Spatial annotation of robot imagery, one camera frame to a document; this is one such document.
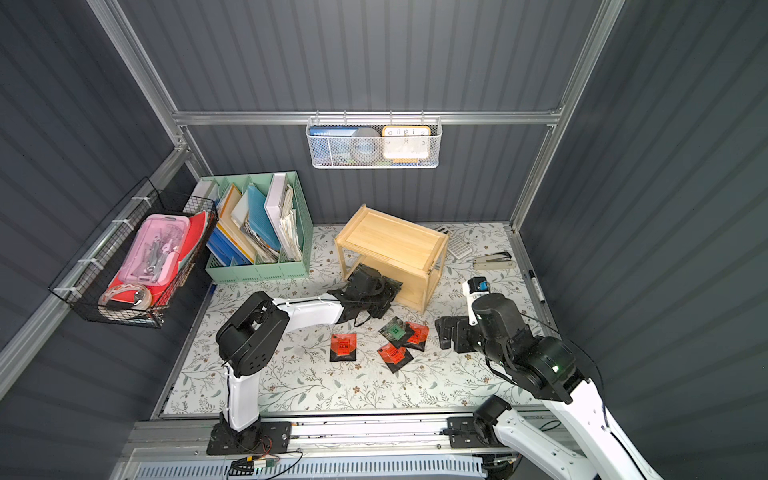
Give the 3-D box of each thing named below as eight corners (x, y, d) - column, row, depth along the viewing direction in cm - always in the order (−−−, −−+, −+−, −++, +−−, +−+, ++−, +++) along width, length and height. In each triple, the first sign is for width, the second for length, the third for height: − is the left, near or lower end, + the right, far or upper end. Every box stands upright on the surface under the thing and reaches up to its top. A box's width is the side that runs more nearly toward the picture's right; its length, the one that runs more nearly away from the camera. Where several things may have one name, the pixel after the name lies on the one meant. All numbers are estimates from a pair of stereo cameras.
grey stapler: (474, 269, 109) (475, 266, 107) (471, 255, 113) (472, 251, 112) (513, 269, 109) (515, 266, 107) (508, 255, 113) (510, 251, 112)
